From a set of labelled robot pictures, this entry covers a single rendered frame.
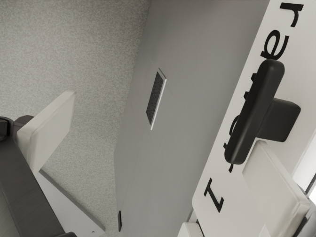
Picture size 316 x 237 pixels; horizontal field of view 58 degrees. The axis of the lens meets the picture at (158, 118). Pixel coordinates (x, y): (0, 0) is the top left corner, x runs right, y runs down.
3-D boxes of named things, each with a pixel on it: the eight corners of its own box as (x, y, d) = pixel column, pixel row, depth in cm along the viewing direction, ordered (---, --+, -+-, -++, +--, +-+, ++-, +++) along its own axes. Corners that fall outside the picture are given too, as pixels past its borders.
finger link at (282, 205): (299, 201, 14) (313, 205, 14) (256, 138, 20) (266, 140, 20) (273, 247, 15) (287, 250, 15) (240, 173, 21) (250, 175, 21)
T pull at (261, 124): (220, 155, 21) (228, 167, 19) (261, 55, 18) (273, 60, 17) (263, 162, 22) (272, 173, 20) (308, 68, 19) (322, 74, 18)
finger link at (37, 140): (26, 188, 14) (11, 185, 14) (71, 130, 20) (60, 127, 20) (32, 134, 13) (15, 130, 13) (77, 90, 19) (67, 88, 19)
